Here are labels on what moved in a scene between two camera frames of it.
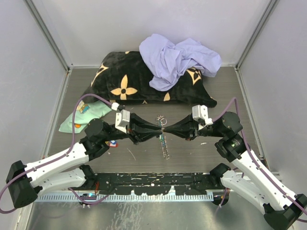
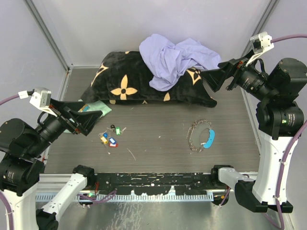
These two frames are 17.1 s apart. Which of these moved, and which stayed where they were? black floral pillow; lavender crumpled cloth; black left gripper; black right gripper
Moved: black right gripper; black left gripper
Stayed: lavender crumpled cloth; black floral pillow
